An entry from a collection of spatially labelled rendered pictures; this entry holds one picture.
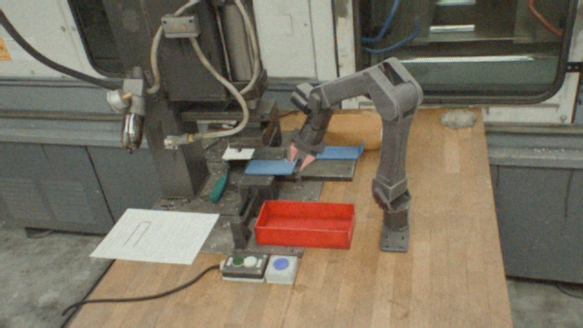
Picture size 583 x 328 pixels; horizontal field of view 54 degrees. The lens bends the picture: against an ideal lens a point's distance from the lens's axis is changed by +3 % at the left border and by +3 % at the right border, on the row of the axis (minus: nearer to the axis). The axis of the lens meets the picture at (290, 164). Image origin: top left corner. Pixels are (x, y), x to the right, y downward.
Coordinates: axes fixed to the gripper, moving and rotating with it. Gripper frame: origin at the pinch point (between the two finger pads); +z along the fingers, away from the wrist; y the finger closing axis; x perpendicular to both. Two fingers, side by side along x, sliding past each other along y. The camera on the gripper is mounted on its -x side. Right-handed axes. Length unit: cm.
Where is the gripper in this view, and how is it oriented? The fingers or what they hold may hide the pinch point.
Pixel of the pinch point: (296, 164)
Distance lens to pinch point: 161.1
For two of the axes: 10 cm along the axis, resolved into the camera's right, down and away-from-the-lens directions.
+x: -2.2, 4.7, -8.6
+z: -3.7, 7.7, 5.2
